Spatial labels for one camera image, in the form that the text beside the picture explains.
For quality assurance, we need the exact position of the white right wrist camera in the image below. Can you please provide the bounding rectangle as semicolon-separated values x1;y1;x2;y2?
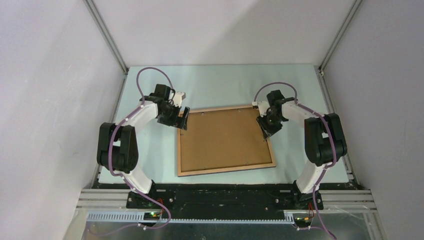
252;100;270;117

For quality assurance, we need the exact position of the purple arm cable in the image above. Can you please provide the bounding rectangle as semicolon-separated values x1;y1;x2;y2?
89;67;175;237
253;81;338;239

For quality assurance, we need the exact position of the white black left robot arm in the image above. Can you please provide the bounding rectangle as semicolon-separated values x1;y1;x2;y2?
96;84;190;208

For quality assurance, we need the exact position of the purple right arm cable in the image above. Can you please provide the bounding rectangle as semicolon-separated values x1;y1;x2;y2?
253;81;338;239

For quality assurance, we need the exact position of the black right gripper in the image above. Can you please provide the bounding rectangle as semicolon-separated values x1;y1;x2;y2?
255;111;284;140

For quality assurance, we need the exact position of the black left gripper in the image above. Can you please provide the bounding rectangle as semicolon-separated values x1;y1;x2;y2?
158;102;189;131

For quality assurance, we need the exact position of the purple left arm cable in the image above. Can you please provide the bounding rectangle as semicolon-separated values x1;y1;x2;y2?
89;67;175;237

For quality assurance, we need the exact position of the wooden picture frame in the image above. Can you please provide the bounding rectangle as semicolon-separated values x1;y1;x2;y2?
176;104;277;178

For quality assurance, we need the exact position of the aluminium enclosure rail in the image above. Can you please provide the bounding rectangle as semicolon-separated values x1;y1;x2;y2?
83;0;129;75

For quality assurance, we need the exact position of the grey cable duct strip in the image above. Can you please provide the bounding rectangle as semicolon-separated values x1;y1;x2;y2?
86;211;295;225

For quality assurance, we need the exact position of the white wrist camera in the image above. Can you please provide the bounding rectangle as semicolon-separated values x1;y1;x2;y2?
171;91;186;108
252;100;270;117

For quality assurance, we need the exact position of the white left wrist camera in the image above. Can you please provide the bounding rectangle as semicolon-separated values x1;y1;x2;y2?
171;91;186;108

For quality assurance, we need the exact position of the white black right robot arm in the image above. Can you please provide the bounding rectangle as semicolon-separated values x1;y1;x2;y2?
252;90;348;209

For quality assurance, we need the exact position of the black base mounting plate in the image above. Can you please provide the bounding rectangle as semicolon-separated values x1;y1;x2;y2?
126;183;324;220

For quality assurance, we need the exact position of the brown cardboard backing board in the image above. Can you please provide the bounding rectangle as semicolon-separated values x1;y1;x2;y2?
180;107;273;173

